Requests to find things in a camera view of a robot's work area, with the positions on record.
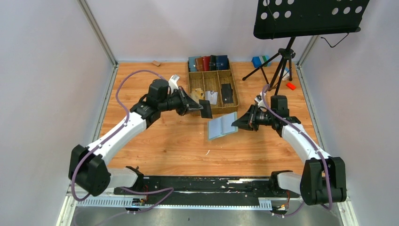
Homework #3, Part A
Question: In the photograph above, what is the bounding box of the dark card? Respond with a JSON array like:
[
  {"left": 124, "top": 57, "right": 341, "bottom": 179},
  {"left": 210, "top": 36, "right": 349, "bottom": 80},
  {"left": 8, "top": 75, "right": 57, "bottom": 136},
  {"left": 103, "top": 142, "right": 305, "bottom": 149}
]
[{"left": 199, "top": 99, "right": 213, "bottom": 119}]

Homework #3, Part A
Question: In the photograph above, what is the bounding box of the grey credit card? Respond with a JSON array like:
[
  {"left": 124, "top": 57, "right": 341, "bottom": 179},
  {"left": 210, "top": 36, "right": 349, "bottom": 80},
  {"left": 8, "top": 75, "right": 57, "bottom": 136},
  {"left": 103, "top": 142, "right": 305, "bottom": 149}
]
[{"left": 204, "top": 90, "right": 218, "bottom": 105}]

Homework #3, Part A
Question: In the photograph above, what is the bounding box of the green card holder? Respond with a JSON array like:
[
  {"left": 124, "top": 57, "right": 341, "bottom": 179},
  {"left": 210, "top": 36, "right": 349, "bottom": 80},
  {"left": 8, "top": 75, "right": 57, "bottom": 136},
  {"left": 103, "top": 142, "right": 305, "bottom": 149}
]
[{"left": 207, "top": 112, "right": 238, "bottom": 140}]

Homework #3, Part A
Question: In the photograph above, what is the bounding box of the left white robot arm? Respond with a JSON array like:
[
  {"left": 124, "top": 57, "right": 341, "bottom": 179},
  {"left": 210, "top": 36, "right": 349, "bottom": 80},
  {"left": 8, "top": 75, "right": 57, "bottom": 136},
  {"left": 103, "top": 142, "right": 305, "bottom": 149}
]
[{"left": 68, "top": 79, "right": 205, "bottom": 196}]

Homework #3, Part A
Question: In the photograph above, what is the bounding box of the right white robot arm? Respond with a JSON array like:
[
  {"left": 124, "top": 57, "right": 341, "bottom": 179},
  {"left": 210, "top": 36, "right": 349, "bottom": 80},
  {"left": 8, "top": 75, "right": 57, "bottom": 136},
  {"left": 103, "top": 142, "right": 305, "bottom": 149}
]
[{"left": 232, "top": 95, "right": 347, "bottom": 207}]

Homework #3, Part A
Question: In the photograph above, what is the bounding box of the gold cards pile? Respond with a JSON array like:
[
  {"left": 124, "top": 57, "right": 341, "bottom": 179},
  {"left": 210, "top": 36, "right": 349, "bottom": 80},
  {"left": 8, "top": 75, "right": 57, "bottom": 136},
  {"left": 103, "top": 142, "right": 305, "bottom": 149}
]
[{"left": 190, "top": 88, "right": 205, "bottom": 103}]

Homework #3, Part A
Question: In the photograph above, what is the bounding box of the black card in tray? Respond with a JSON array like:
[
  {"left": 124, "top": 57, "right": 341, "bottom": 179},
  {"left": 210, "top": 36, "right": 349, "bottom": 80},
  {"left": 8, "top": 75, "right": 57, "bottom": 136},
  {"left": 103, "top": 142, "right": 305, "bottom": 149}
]
[{"left": 221, "top": 83, "right": 233, "bottom": 104}]

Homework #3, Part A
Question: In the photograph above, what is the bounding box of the wicker tray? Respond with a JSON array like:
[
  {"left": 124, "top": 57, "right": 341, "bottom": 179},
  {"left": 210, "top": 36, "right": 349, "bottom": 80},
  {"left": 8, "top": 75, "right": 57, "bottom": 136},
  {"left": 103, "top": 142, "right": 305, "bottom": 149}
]
[{"left": 187, "top": 62, "right": 239, "bottom": 114}]

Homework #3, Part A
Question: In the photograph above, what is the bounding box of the red small block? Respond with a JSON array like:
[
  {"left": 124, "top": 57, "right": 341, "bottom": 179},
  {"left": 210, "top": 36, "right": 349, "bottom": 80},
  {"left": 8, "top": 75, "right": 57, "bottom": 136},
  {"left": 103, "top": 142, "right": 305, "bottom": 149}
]
[{"left": 286, "top": 82, "right": 296, "bottom": 90}]

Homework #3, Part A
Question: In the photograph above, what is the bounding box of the small cardboard piece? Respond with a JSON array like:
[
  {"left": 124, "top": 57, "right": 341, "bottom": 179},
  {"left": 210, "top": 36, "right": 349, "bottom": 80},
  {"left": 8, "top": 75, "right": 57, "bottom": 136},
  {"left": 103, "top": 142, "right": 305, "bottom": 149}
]
[{"left": 152, "top": 60, "right": 161, "bottom": 67}]

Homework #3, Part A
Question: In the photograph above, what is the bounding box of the brown wallet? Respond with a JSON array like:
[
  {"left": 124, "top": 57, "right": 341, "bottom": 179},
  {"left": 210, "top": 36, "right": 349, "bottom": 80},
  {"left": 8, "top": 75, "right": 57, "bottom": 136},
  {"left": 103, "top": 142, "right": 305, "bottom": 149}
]
[{"left": 195, "top": 57, "right": 204, "bottom": 72}]

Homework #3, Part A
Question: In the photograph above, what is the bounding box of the white blue small object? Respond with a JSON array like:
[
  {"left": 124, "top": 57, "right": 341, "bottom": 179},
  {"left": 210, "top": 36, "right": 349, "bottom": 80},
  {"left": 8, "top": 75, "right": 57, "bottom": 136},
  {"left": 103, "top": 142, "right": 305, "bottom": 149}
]
[{"left": 282, "top": 68, "right": 289, "bottom": 81}]

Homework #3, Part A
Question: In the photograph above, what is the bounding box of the light blue wallet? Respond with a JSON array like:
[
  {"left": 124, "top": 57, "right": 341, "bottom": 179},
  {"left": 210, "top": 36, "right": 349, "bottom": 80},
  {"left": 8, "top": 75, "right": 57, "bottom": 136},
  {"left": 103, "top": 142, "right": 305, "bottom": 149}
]
[{"left": 188, "top": 56, "right": 201, "bottom": 72}]

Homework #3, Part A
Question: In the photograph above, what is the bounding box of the red wallet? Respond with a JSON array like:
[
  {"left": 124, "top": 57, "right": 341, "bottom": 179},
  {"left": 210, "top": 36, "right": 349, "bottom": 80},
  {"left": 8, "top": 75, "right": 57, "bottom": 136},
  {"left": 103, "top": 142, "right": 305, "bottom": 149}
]
[{"left": 202, "top": 56, "right": 211, "bottom": 71}]

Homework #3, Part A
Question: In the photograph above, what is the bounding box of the black wallet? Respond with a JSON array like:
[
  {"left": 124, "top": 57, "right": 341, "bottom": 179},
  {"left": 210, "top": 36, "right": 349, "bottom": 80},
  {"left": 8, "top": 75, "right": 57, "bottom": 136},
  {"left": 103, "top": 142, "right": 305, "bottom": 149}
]
[{"left": 209, "top": 55, "right": 217, "bottom": 71}]

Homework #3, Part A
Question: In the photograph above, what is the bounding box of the dark blue wallet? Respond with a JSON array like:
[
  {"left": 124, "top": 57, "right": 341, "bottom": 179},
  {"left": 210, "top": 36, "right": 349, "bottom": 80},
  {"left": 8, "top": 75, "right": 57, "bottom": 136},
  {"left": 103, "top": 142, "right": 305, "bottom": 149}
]
[{"left": 216, "top": 55, "right": 229, "bottom": 70}]

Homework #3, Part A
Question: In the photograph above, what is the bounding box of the blue green white block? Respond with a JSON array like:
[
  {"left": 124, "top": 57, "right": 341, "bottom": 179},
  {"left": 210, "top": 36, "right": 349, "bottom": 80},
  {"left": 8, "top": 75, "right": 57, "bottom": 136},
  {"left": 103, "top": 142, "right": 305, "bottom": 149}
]
[{"left": 251, "top": 55, "right": 270, "bottom": 68}]

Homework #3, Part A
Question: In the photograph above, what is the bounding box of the black music stand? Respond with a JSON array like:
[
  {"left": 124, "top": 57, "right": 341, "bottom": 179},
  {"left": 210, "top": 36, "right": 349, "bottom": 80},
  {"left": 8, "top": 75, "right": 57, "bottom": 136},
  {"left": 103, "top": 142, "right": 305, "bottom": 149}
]
[{"left": 243, "top": 0, "right": 369, "bottom": 92}]

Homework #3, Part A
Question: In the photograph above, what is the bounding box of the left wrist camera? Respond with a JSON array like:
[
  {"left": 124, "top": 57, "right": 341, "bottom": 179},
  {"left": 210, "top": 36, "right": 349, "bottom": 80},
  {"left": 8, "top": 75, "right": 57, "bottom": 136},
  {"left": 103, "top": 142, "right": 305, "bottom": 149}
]
[{"left": 168, "top": 74, "right": 180, "bottom": 93}]

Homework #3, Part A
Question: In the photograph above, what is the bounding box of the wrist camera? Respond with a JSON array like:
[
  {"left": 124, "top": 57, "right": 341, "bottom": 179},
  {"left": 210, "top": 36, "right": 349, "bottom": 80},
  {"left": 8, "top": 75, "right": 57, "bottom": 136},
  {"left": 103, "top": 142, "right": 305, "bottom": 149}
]
[
  {"left": 254, "top": 93, "right": 266, "bottom": 109},
  {"left": 168, "top": 74, "right": 180, "bottom": 93}
]

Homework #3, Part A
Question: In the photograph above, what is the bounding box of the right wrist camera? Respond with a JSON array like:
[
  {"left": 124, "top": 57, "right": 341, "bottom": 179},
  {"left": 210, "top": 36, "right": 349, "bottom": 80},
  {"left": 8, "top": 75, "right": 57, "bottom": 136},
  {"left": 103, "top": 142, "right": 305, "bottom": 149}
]
[{"left": 254, "top": 93, "right": 266, "bottom": 109}]

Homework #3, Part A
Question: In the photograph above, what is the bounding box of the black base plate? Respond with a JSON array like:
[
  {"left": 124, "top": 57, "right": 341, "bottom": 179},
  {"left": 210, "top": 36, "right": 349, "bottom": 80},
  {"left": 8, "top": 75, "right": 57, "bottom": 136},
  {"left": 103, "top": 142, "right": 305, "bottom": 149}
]
[{"left": 113, "top": 176, "right": 301, "bottom": 207}]

